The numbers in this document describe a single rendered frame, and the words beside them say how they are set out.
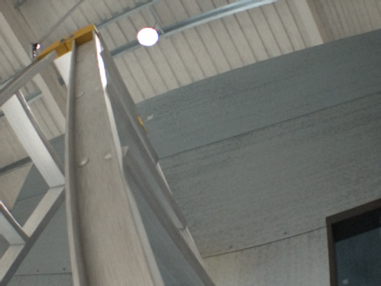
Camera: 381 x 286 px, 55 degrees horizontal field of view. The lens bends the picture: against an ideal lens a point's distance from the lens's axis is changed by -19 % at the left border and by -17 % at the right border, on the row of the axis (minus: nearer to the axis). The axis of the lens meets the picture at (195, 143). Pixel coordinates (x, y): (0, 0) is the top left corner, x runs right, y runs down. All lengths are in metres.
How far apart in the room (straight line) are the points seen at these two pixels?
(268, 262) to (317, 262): 0.15
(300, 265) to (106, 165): 0.77
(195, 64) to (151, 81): 0.92
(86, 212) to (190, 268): 0.22
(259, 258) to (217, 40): 6.57
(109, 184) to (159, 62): 7.50
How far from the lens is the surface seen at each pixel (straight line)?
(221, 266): 1.24
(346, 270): 3.31
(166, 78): 8.06
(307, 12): 6.69
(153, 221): 0.52
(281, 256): 1.18
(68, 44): 1.11
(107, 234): 0.37
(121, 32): 7.83
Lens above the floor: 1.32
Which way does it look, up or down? 52 degrees up
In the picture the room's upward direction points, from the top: 10 degrees clockwise
